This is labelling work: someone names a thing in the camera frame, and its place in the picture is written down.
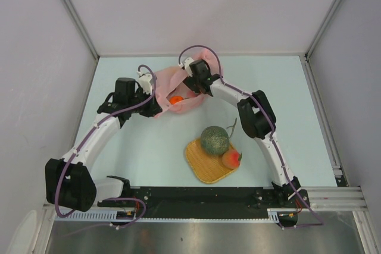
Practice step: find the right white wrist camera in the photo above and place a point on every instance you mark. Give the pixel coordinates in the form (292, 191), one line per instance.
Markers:
(186, 65)

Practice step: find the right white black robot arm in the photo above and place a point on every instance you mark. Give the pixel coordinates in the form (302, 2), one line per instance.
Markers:
(257, 120)

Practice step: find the woven bamboo tray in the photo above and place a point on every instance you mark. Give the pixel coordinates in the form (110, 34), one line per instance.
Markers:
(208, 169)

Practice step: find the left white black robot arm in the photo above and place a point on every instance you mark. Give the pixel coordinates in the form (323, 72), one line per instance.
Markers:
(68, 180)

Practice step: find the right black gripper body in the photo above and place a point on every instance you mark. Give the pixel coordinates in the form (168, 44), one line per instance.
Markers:
(191, 81)

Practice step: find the pink plastic bag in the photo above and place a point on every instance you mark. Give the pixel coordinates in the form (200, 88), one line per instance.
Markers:
(170, 83)

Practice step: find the fake peach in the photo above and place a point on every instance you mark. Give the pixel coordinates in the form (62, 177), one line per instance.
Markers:
(232, 159)

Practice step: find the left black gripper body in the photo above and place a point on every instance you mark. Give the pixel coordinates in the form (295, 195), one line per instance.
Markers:
(140, 97)

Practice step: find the white slotted cable duct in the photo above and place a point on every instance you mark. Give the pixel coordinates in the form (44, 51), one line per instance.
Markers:
(114, 216)

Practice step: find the fake green melon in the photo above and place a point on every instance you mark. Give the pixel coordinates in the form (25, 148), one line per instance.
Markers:
(215, 140)

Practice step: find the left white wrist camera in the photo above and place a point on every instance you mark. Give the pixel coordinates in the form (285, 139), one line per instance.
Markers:
(146, 82)

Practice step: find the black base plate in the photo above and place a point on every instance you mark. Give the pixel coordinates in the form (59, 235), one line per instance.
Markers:
(213, 202)

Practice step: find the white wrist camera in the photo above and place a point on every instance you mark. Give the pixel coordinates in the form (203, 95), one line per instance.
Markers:
(146, 82)
(186, 65)

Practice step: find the fake small tangerine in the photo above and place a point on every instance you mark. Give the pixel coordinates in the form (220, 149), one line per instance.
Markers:
(175, 99)

